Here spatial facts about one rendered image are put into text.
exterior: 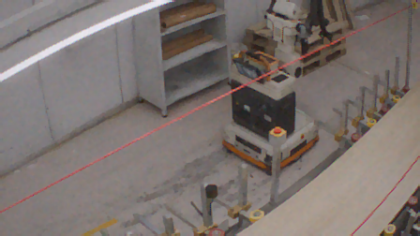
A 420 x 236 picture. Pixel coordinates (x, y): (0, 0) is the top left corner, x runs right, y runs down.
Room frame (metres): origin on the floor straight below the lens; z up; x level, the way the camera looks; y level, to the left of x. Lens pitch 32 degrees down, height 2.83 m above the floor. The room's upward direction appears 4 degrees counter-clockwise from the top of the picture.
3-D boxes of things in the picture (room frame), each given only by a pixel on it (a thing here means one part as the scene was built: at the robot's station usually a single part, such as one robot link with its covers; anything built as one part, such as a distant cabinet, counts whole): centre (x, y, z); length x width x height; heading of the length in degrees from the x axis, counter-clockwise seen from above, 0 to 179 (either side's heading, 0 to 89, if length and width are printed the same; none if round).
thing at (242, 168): (2.23, -0.15, 0.91); 0.04 x 0.04 x 0.48; 40
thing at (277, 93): (3.90, -0.46, 0.59); 0.55 x 0.34 x 0.83; 39
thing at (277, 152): (2.40, -0.35, 0.93); 0.05 x 0.05 x 0.45; 40
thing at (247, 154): (3.96, -0.54, 0.16); 0.67 x 0.64 x 0.25; 129
